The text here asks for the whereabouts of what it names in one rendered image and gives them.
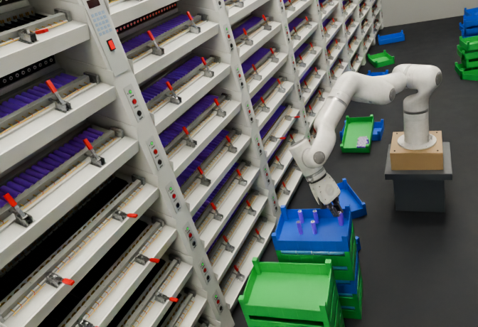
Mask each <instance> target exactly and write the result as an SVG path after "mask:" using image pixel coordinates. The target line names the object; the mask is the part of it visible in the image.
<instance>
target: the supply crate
mask: <svg viewBox="0 0 478 327"><path fill-rule="evenodd" d="M344 207H345V208H342V210H343V211H344V212H343V215H344V225H342V226H340V225H339V221H338V217H334V216H333V215H332V214H331V211H330V210H328V209H322V210H321V209H320V208H314V209H286V207H285V205H281V207H280V209H281V215H280V219H279V221H278V224H277V228H276V231H275V232H273V233H272V235H271V236H272V241H273V244H274V246H275V250H295V251H328V252H349V249H350V240H351V223H352V216H351V208H350V203H345V206H344ZM298 210H301V211H302V214H303V218H304V223H301V225H302V231H303V234H302V235H300V234H299V232H298V229H297V224H296V222H297V221H298V220H299V215H298ZM313 210H317V214H318V218H319V223H317V224H316V223H315V224H316V227H317V234H316V235H314V234H313V231H312V225H311V221H312V220H314V215H313V212H312V211H313ZM299 221H300V220H299Z"/></svg>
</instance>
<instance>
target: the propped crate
mask: <svg viewBox="0 0 478 327"><path fill-rule="evenodd" d="M374 122H375V121H374V118H373V115H372V114H370V117H349V116H346V124H345V128H344V135H343V139H342V143H341V144H340V147H341V151H342V153H370V150H371V142H372V136H373V127H374ZM360 136H367V138H368V141H369V143H368V144H366V148H357V147H356V145H358V144H357V141H358V138H359V137H360Z"/></svg>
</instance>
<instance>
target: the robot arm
mask: <svg viewBox="0 0 478 327"><path fill-rule="evenodd" d="M441 82H442V73H441V71H440V69H439V68H438V67H436V66H433V65H416V64H401V65H398V66H396V67H395V68H394V69H393V72H392V73H390V74H387V75H380V76H368V75H363V74H361V73H356V72H353V71H348V72H345V73H343V74H342V75H340V76H339V78H338V79H337V81H336V82H335V84H334V86H333V87H332V89H331V91H330V93H329V95H328V97H327V98H326V100H325V102H324V104H323V105H322V108H321V109H320V111H319V113H318V115H317V117H316V119H315V120H314V129H315V131H316V132H317V135H316V138H315V140H314V143H313V144H312V146H311V144H310V143H309V141H308V139H301V140H299V141H297V142H295V143H294V144H293V145H291V147H290V148H289V151H290V153H291V155H292V156H293V158H294V160H295V161H296V163H297V165H298V166H299V168H300V170H301V172H302V173H303V175H304V177H305V178H306V180H307V182H308V181H309V186H310V188H311V191H312V193H313V195H314V197H315V199H316V201H317V202H318V204H319V206H320V209H321V210H322V209H328V210H330V211H331V214H332V215H333V216H334V217H339V216H340V214H339V213H338V211H341V213H343V212H344V211H343V210H342V208H341V206H340V205H339V203H340V202H339V196H340V193H341V191H340V189H339V187H338V186H337V184H336V183H335V181H334V179H333V178H332V177H331V176H330V175H329V174H328V173H326V170H325V169H324V167H323V165H324V163H325V162H326V160H327V159H328V158H329V155H330V154H331V152H332V150H333V148H334V145H335V143H336V133H335V129H336V126H337V124H338V123H339V121H340V119H341V118H342V116H343V114H344V112H345V111H346V108H347V107H348V105H349V103H350V101H351V100H352V101H354V102H363V103H369V104H388V103H390V102H392V101H393V100H394V98H395V94H398V93H399V92H402V91H403V90H404V89H405V88H408V89H416V90H418V93H416V94H413V95H409V96H407V97H406V98H405V99H404V100H403V123H404V135H402V136H400V137H399V138H398V145H399V146H401V147H402V148H404V149H410V150H423V149H428V148H430V147H432V146H434V145H435V144H436V142H437V139H436V137H435V136H433V135H432V134H429V99H430V96H431V94H432V93H433V92H434V91H435V90H436V89H437V87H438V86H439V85H440V83H441ZM331 202H332V203H333V205H332V203H331Z"/></svg>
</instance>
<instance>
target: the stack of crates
mask: <svg viewBox="0 0 478 327"><path fill-rule="evenodd" d="M252 263H253V268H252V270H251V273H250V276H249V279H248V282H247V285H246V288H245V291H244V293H243V295H240V296H239V298H238V301H239V303H240V307H241V309H242V311H243V314H244V317H245V320H246V322H247V324H248V327H345V324H344V317H343V313H342V310H341V304H340V300H339V294H338V291H337V286H336V280H335V276H334V270H333V267H332V263H331V260H330V259H326V260H325V264H312V263H291V262H259V260H258V258H257V257H253V259H252Z"/></svg>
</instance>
